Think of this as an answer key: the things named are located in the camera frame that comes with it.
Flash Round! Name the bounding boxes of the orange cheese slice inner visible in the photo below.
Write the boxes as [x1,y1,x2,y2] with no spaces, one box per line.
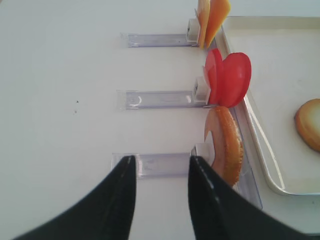
[204,0,231,49]

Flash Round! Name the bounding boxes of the red tomato slice inner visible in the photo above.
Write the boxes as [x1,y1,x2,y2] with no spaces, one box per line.
[218,52,252,108]

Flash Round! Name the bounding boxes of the upright bread slice left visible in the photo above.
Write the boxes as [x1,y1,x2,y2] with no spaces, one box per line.
[204,106,244,187]

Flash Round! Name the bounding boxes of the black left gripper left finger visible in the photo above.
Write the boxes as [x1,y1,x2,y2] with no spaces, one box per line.
[17,155,137,240]

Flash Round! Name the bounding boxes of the clear long rail left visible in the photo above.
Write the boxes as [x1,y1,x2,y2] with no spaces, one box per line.
[209,24,264,211]

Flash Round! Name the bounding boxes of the orange cheese slice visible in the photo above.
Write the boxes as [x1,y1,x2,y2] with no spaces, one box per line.
[196,0,211,49]
[204,0,231,49]

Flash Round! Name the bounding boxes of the clear holder rail bread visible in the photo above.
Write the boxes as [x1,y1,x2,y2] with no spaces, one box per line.
[111,143,213,180]

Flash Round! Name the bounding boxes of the clear holder rail cheese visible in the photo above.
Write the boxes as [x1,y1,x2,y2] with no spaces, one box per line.
[120,18,201,48]

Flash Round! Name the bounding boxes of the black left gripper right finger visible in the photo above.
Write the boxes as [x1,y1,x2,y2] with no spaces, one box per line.
[188,156,314,240]

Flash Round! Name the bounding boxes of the white rectangular tray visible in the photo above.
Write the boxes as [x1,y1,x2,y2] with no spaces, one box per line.
[222,16,320,196]

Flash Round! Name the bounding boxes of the orange cheese slice outer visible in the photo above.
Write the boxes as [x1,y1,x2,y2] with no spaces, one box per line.
[196,0,211,49]

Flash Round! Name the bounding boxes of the clear holder rail tomato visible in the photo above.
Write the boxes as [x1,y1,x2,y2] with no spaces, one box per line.
[116,76,211,110]

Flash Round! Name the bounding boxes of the red tomato slice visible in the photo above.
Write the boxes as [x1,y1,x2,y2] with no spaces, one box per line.
[218,52,252,108]
[204,48,224,105]

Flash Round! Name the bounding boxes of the bread slice on tray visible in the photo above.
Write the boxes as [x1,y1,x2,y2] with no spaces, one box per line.
[294,98,320,152]

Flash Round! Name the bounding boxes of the red tomato slice outer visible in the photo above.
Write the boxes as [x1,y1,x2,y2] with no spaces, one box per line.
[204,48,224,105]

